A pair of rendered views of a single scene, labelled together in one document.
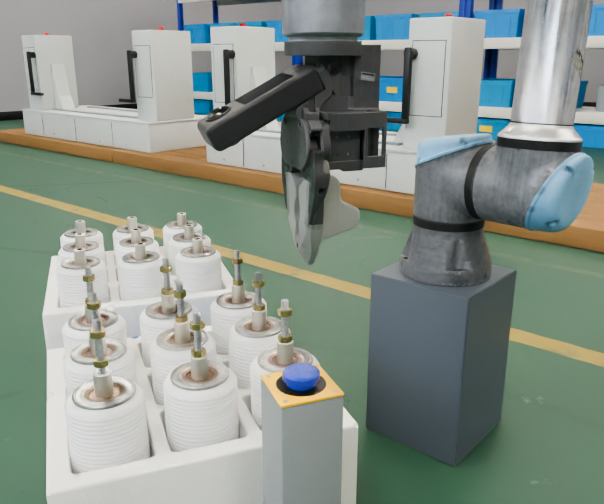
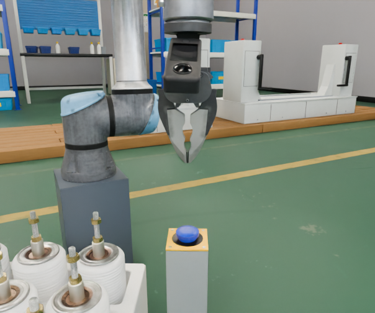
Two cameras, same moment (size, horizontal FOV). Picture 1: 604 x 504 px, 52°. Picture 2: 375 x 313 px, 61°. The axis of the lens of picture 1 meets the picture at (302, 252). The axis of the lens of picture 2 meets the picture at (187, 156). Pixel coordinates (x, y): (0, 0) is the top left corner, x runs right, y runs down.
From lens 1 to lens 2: 0.61 m
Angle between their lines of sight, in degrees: 64
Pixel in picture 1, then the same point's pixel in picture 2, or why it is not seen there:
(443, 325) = (115, 199)
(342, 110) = not seen: hidden behind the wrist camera
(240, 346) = (44, 272)
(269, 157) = not seen: outside the picture
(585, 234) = (30, 152)
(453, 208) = (101, 133)
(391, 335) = (82, 221)
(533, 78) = (133, 58)
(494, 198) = (128, 122)
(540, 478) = (161, 250)
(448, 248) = (103, 156)
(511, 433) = not seen: hidden behind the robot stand
